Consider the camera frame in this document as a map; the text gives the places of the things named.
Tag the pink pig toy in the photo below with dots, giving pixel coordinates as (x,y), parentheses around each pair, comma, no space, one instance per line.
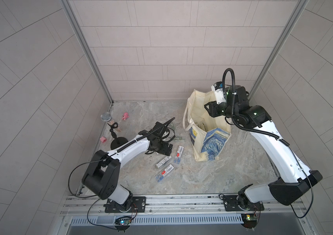
(125,116)

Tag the cream canvas tote bag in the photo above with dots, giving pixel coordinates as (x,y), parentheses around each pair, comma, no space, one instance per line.
(207,146)

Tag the compass set lower grey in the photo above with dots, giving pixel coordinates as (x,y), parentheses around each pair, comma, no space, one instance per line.
(162,162)

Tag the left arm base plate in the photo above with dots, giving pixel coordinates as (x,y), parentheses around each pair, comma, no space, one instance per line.
(132,204)

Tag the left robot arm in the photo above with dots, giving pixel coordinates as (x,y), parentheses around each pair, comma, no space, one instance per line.
(102,174)

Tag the black microphone stand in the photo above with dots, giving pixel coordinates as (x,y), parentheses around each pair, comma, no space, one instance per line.
(117,141)

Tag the circuit board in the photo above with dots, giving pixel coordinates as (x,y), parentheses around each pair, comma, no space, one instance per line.
(250,221)
(123,223)

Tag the compass set red bottom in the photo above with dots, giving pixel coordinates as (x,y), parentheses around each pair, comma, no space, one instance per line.
(164,173)

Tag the left circuit board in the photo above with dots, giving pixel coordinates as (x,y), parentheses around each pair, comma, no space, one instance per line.
(123,223)

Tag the pink eraser block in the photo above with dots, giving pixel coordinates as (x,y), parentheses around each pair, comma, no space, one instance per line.
(103,139)

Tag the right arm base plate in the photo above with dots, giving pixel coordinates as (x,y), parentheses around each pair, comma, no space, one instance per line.
(231,202)

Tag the compass set red label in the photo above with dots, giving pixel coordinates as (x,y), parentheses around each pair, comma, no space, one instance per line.
(178,156)

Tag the green compass set lower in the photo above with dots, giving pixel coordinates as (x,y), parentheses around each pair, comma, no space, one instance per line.
(179,139)

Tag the aluminium front rail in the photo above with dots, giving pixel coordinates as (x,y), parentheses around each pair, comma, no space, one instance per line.
(185,214)

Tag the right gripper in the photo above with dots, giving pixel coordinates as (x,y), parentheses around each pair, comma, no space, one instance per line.
(213,109)

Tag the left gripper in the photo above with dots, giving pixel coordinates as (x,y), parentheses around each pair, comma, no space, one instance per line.
(163,151)

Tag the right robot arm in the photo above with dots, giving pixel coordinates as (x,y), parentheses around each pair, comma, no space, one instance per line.
(295,177)

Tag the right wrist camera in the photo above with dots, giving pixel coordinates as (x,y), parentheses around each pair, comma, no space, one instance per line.
(219,92)

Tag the right circuit board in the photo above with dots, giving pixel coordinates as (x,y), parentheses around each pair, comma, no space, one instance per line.
(250,221)

